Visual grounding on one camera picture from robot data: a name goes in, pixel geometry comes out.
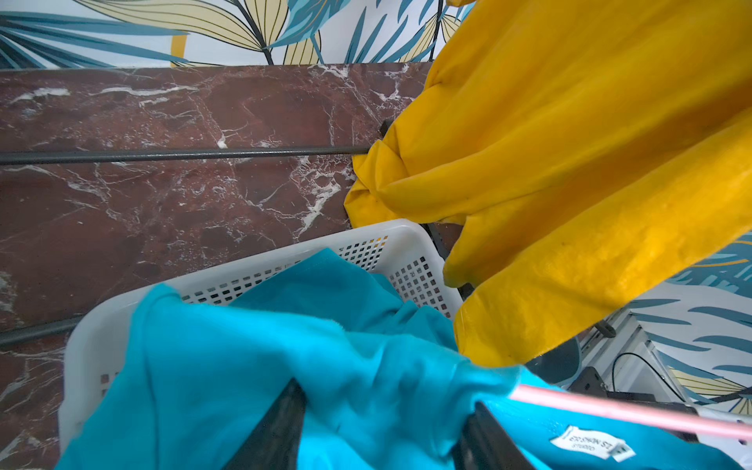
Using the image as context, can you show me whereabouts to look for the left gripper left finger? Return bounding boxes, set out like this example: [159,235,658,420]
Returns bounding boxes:
[223,379,307,470]

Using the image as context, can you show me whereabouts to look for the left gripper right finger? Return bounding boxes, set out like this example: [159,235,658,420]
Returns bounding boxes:
[452,401,534,470]

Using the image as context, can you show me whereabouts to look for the turquoise printed t-shirt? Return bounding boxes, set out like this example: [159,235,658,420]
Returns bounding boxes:
[59,250,736,469]

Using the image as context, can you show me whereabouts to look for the pink wire hanger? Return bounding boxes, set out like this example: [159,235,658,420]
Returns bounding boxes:
[509,385,751,441]

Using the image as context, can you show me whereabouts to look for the yellow t-shirt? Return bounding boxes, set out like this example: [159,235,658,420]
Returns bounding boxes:
[345,1,751,367]

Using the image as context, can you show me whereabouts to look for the dark teal plastic tray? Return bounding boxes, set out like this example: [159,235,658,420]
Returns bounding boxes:
[525,338,582,387]

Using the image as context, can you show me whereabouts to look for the grey perforated plastic basket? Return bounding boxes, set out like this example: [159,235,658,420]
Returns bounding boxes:
[58,219,462,450]

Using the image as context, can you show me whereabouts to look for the black clothes rack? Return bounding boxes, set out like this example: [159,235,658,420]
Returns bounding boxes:
[0,116,477,348]

